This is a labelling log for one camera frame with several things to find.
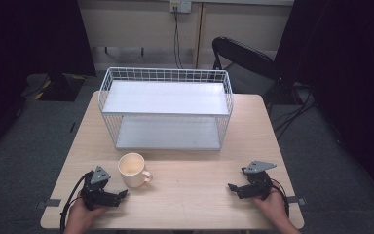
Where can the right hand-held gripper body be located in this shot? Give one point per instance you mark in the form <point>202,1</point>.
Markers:
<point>256,183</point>

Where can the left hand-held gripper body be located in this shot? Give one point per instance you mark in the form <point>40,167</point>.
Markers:
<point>94,194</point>

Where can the person's left hand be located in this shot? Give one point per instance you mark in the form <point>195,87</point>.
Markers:
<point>82,217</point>

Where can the person's right hand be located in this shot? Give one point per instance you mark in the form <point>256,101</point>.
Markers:
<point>272,206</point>

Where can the grey tape strip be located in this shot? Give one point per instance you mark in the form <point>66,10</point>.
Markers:
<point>50,203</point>
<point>296,200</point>

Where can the black stand base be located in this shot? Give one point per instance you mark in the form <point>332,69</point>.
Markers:
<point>58,87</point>

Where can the black folding chair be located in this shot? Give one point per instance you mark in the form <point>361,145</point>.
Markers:
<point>243,55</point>

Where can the black curtain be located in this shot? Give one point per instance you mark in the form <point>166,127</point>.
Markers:
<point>347,81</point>
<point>19,48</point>

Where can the wooden wall post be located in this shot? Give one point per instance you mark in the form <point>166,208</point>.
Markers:
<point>199,35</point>

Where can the white wall socket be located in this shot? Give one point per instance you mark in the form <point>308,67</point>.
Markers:
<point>180,5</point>

